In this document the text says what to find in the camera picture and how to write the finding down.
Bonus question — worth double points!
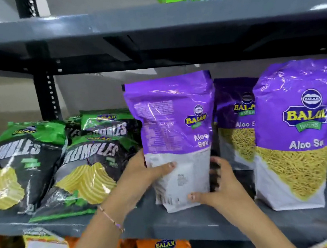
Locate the yellow white snack packet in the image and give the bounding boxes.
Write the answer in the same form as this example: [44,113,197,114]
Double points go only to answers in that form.
[21,224,70,248]

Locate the thin beaded wrist bracelet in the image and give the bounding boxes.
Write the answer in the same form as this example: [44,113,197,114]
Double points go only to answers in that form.
[97,203,126,236]

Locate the person's right hand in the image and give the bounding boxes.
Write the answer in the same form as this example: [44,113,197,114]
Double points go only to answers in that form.
[184,151,262,233]

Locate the black green chips bag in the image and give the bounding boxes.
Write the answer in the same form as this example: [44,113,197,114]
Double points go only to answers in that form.
[79,104,144,151]
[0,116,76,218]
[64,115,84,141]
[20,128,148,224]

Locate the grey metal shelf board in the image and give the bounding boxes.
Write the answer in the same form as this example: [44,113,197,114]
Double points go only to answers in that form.
[0,159,327,248]
[0,0,327,92]

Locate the person's right forearm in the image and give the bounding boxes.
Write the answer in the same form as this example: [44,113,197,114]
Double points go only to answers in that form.
[238,204,299,248]

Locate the black perforated shelf post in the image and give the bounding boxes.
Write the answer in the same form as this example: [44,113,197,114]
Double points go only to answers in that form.
[15,0,63,124]

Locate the person's left hand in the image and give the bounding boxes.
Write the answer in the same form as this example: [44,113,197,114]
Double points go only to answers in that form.
[95,146,183,224]

